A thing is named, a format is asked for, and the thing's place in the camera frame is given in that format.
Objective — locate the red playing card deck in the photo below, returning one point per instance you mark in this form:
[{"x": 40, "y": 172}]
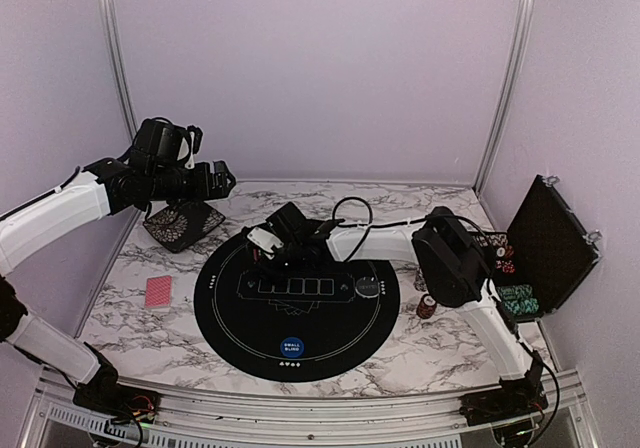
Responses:
[{"x": 158, "y": 293}]

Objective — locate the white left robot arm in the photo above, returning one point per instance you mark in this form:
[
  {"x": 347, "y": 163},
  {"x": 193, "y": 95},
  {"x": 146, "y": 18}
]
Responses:
[{"x": 96, "y": 191}]

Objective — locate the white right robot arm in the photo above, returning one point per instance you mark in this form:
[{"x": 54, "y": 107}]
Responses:
[{"x": 455, "y": 268}]

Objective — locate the red brown chip stack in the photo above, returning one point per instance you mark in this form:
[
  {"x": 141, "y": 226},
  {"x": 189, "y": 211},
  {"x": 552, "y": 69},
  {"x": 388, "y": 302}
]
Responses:
[{"x": 426, "y": 307}]

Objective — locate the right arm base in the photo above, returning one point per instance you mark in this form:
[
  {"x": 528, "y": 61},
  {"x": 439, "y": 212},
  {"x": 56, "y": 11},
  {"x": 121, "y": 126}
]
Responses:
[{"x": 512, "y": 399}]

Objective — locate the round black poker mat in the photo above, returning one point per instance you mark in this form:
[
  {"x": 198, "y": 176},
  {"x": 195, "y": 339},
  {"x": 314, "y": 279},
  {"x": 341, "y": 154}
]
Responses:
[{"x": 244, "y": 316}]

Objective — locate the black poker chip case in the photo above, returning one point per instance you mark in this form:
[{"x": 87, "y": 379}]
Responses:
[{"x": 543, "y": 256}]

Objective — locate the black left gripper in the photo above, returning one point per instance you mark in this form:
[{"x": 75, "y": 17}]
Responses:
[{"x": 203, "y": 190}]

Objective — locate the black dealer button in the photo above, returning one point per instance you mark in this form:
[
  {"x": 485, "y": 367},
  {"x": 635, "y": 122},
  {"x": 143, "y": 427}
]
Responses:
[{"x": 368, "y": 287}]

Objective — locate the white red chip stack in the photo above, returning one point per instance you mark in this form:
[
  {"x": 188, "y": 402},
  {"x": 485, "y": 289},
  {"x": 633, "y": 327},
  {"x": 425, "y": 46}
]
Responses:
[{"x": 419, "y": 282}]

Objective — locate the black floral patterned pouch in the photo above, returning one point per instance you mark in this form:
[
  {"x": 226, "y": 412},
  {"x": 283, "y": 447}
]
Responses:
[{"x": 180, "y": 225}]

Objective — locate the blue small blind button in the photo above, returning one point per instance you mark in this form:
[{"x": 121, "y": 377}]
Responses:
[{"x": 292, "y": 348}]

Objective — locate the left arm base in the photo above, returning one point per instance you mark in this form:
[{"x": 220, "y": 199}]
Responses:
[{"x": 105, "y": 394}]

